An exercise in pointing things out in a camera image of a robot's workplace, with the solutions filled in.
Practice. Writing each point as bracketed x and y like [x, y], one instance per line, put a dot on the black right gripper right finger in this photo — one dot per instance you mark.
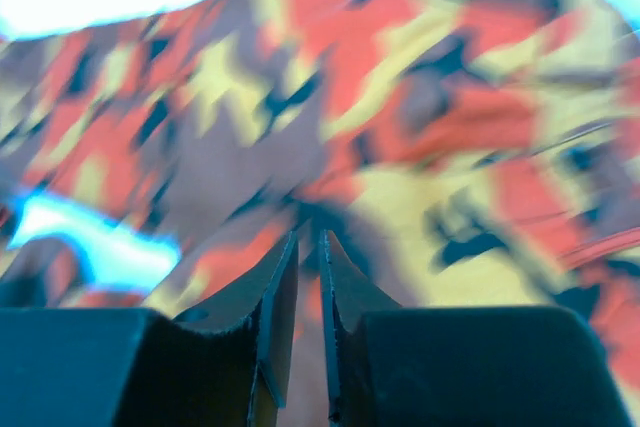
[388, 365]

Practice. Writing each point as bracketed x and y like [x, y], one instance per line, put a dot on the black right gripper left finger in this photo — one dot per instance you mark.
[223, 362]

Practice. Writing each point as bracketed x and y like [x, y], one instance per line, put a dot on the orange camouflage trousers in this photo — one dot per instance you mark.
[465, 152]

